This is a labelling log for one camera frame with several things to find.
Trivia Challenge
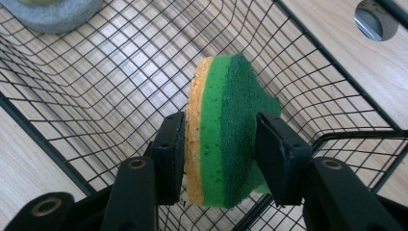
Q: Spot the black wire mesh basket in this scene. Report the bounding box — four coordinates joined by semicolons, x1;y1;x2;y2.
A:
0;0;408;231

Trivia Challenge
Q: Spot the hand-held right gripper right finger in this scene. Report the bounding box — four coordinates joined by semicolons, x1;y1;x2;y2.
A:
255;111;313;207

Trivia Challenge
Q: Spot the green oval dish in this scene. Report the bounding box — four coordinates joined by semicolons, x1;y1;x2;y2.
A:
0;0;104;35

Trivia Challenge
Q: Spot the grey round table grommet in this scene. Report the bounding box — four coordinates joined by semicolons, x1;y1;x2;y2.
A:
353;0;400;42

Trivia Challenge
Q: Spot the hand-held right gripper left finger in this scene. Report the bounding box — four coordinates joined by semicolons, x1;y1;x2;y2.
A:
145;110;188;206

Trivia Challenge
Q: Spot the yellow green layered sponge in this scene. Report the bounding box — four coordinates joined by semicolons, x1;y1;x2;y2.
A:
184;52;283;210

